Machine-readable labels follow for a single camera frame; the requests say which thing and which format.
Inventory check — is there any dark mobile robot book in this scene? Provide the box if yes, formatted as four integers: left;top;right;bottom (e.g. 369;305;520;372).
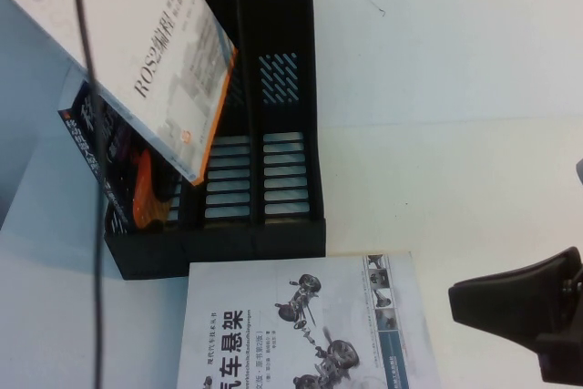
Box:
57;81;183;231

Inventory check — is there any white orange ROS2 book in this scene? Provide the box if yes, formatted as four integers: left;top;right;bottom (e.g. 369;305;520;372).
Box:
0;0;240;188

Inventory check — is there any black plastic book stand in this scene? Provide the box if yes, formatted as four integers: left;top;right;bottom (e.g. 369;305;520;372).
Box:
103;0;328;281

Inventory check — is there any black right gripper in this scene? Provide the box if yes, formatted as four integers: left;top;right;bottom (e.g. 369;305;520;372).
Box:
447;246;583;384

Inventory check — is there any black left camera cable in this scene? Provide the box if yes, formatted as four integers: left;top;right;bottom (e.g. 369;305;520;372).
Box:
67;0;105;389

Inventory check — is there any grey car suspension book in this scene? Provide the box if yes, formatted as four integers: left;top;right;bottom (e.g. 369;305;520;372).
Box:
175;251;438;389

